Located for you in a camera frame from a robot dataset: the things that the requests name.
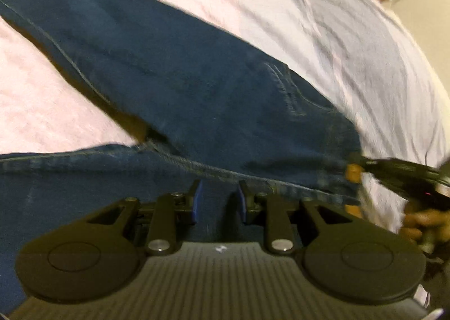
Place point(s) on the person's right hand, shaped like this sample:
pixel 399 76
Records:
pixel 427 220

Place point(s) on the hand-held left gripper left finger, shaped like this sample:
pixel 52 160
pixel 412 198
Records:
pixel 197 202

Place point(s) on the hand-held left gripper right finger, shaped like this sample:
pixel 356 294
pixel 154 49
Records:
pixel 242 202

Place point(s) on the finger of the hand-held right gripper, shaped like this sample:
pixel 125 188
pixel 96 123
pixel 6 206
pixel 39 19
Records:
pixel 354 172

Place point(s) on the dark blue denim jeans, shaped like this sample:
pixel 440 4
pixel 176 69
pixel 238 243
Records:
pixel 168 95

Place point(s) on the pink bed sheet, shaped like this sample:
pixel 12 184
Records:
pixel 316 35

